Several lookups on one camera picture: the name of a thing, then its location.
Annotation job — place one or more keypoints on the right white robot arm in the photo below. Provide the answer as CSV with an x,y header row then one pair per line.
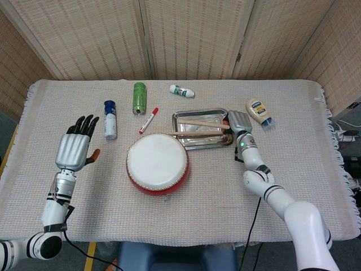
x,y
251,158

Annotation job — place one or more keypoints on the blue seat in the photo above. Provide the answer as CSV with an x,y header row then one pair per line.
x,y
175,257

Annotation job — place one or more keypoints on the green drink can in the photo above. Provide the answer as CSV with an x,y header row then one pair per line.
x,y
139,98

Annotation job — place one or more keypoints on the rectangular metal tray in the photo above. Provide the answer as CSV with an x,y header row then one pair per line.
x,y
197,142

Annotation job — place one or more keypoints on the white bottle blue cap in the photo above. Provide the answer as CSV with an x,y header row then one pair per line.
x,y
110,121

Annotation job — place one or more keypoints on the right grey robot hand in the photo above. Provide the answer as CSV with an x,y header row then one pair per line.
x,y
239,121

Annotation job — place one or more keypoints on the small white bottle green label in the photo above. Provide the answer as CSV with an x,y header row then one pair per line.
x,y
180,91

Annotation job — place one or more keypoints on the white power strip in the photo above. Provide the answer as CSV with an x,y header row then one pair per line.
x,y
348,138

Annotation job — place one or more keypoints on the red drum white skin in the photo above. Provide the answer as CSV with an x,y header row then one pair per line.
x,y
156,161

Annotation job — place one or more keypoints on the orange packet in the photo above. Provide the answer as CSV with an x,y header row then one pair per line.
x,y
113,265

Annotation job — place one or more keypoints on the wooden drumstick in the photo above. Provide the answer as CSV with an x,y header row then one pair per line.
x,y
197,132
203,123

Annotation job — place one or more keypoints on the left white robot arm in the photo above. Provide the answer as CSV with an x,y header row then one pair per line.
x,y
55,209

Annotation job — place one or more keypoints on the woven folding screen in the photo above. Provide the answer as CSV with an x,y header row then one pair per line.
x,y
84,34

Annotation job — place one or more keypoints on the black box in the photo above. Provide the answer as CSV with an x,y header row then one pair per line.
x,y
354,166

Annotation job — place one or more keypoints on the beige woven tablecloth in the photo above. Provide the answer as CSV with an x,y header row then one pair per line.
x,y
296,146

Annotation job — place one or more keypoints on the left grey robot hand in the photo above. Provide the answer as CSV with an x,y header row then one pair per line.
x,y
72,151

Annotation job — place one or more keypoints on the cream mayonnaise squeeze bottle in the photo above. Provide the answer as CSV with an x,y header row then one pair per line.
x,y
257,108

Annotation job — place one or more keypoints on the red marker pen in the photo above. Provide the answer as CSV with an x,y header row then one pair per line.
x,y
148,120

